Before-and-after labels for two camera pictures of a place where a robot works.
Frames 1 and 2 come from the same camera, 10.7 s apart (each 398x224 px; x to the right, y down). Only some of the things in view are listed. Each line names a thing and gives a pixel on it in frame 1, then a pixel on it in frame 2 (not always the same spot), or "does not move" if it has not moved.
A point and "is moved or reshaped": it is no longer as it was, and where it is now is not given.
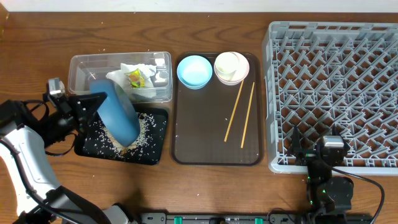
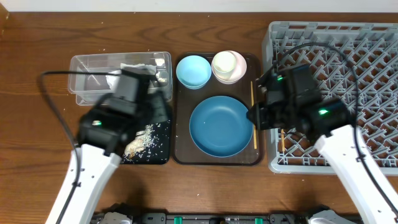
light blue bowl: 194,72 does not move
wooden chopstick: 232,115 -> 283,141
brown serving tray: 219,124 does not move
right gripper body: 306,157 -> 275,116
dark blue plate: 117,112 is moved or reshaped
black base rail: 273,218 does not move
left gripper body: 55,127 -> 155,111
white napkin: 119,76 does not move
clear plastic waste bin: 84,69 does not move
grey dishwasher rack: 318,75 does not move
